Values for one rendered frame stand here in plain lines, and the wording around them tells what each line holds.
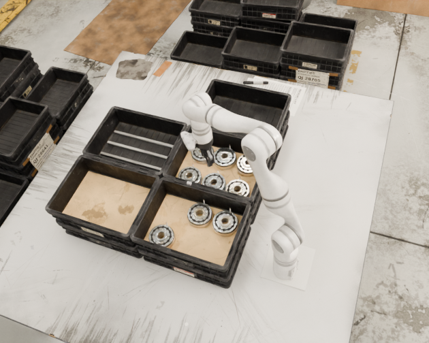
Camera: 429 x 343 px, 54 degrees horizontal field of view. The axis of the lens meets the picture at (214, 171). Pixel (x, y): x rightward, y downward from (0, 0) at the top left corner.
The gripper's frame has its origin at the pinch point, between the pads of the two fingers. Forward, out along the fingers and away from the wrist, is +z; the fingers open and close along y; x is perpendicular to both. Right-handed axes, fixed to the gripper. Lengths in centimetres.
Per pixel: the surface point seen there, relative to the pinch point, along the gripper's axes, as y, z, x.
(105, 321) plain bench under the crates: -33, 30, 62
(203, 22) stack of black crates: 160, 62, -61
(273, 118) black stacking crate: 18.5, 17.2, -41.3
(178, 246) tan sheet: -22.0, 17.2, 24.4
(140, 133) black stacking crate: 41.1, 17.3, 18.9
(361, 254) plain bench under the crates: -54, 30, -43
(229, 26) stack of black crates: 145, 62, -76
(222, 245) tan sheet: -29.8, 17.1, 8.4
